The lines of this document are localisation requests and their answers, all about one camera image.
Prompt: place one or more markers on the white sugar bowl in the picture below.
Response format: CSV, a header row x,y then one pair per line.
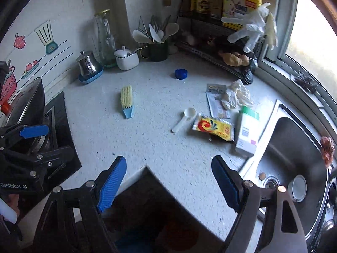
x,y
126,60

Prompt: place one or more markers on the red bin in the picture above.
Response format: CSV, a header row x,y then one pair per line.
x,y
181,233

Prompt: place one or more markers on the white rice spoon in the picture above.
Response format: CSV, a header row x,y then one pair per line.
x,y
139,37

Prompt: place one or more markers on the orange rag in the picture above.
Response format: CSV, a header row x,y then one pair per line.
x,y
327,150

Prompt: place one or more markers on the white rubber glove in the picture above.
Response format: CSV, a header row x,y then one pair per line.
x,y
252,26

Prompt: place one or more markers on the yellow sachet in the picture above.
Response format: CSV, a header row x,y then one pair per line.
x,y
213,127

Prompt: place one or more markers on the blue bottle cap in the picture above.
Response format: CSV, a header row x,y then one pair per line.
x,y
181,73

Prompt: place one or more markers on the glass jar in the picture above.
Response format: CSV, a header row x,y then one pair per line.
x,y
106,47

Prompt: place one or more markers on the yellow detergent bottle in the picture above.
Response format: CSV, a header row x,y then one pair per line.
x,y
237,2

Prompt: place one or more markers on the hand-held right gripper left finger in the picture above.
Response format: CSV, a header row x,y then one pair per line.
x,y
112,184

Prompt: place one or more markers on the dark green utensil cup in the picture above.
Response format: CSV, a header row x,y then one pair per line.
x,y
158,51

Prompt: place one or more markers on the crumpled white plastic bag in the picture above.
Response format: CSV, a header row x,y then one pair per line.
x,y
237,95

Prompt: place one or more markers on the cream rubber glove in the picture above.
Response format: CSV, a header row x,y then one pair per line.
x,y
271,31

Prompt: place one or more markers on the dark scrubber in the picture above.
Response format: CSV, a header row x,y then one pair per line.
x,y
305,81

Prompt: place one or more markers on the person's left forearm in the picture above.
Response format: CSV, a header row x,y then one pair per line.
x,y
8,210

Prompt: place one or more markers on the stainless steel sink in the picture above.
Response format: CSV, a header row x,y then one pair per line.
x,y
289,150

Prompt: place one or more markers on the blue tray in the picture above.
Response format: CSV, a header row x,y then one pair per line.
x,y
92,77

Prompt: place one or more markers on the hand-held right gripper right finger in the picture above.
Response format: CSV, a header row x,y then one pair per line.
x,y
226,184

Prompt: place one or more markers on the printed leaflet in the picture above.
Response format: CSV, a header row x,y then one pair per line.
x,y
214,102

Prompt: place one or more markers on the ginger root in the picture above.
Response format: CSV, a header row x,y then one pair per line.
x,y
234,59

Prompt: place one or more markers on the black wok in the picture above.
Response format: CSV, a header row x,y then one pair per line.
x,y
29,100

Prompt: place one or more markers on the steel teapot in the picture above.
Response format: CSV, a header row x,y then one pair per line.
x,y
87,63

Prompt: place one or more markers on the yellow blue brush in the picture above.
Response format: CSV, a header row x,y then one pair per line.
x,y
127,97

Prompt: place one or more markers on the person's legs in jeans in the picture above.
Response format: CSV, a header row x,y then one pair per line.
x,y
137,239

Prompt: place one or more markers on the white green box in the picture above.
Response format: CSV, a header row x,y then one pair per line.
x,y
247,134

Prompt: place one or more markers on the white plastic scoop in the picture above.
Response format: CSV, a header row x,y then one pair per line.
x,y
189,113

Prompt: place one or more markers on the black round stopper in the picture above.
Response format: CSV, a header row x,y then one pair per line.
x,y
248,76

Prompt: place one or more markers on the black stove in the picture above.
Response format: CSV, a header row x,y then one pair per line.
x,y
62,126

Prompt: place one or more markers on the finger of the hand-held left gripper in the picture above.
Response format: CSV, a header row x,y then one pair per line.
x,y
35,131
52,158

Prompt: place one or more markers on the white framed window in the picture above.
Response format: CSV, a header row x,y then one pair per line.
x,y
310,31

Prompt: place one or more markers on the beige spoon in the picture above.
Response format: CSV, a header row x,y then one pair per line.
x,y
171,30

